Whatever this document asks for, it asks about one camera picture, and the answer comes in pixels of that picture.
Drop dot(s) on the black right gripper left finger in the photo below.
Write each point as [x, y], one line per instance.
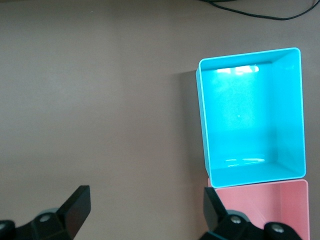
[62, 222]

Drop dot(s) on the pink plastic bin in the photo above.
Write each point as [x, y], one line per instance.
[275, 202]

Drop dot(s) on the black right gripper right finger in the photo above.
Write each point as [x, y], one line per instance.
[225, 225]

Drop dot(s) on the blue plastic bin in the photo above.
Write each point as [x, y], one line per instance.
[245, 120]

